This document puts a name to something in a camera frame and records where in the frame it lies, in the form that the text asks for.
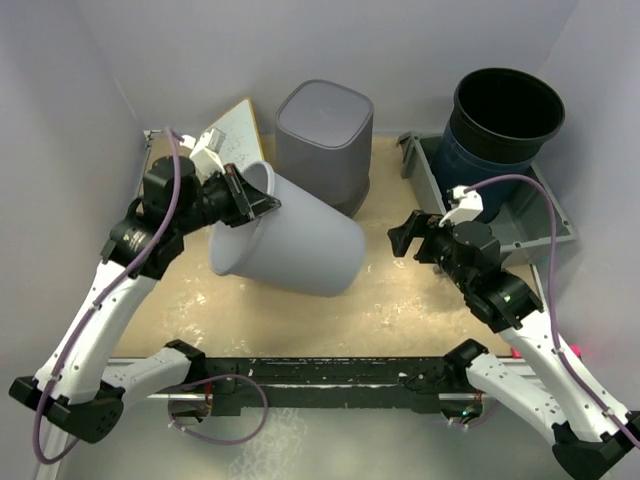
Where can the small whiteboard wooden frame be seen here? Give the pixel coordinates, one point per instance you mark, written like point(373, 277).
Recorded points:
point(242, 144)

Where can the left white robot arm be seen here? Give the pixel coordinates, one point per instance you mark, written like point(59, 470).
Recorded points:
point(72, 390)

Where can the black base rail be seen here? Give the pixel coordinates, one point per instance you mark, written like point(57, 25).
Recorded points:
point(423, 385)

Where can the pink tape marker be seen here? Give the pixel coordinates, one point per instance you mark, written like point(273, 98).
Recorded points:
point(517, 355)

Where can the dark blue round bin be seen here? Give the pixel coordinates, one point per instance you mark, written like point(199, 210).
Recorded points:
point(500, 120)

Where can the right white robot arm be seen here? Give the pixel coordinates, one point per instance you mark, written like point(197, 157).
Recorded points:
point(589, 430)

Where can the grey plastic crate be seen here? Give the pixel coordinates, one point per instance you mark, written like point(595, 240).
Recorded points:
point(522, 226)

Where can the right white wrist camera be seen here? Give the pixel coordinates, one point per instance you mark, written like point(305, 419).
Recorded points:
point(465, 206)

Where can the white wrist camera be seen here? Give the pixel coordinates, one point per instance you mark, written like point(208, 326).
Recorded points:
point(465, 206)
point(204, 151)

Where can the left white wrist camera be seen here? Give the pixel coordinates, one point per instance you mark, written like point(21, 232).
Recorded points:
point(204, 151)

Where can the smooth lavender round bin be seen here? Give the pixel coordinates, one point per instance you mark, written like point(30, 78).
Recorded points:
point(304, 246)

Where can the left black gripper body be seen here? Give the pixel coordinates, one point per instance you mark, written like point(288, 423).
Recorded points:
point(220, 202)

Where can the grey slotted square bin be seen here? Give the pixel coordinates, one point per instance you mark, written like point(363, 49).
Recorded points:
point(323, 143)

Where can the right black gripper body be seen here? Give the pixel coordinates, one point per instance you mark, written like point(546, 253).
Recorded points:
point(436, 247)

